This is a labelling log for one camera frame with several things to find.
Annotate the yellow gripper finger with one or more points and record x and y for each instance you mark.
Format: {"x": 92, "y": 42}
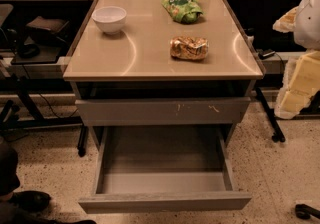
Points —
{"x": 301, "y": 81}
{"x": 286, "y": 23}

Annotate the crushed orange can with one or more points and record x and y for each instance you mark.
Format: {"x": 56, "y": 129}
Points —
{"x": 189, "y": 48}

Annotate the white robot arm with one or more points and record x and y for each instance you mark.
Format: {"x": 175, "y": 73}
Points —
{"x": 307, "y": 25}

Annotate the grey middle drawer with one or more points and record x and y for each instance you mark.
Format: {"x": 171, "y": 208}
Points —
{"x": 162, "y": 111}

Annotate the grey drawer cabinet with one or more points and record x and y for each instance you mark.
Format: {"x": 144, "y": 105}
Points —
{"x": 136, "y": 62}

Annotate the open grey bottom drawer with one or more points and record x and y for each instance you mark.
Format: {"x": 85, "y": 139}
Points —
{"x": 161, "y": 169}

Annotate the black power adapter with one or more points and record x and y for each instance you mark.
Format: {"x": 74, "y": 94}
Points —
{"x": 265, "y": 54}

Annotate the black table leg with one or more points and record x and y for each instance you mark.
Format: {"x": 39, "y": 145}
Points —
{"x": 278, "y": 135}

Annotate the green chip bag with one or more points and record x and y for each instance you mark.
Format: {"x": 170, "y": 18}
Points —
{"x": 183, "y": 11}

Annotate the black caster wheel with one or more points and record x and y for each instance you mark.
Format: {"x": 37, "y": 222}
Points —
{"x": 305, "y": 212}

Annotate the white ceramic bowl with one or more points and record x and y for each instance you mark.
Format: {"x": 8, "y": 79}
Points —
{"x": 110, "y": 19}

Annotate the black office chair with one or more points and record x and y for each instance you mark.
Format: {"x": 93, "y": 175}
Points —
{"x": 34, "y": 32}

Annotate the black shoe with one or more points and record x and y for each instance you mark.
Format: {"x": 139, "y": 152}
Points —
{"x": 31, "y": 201}

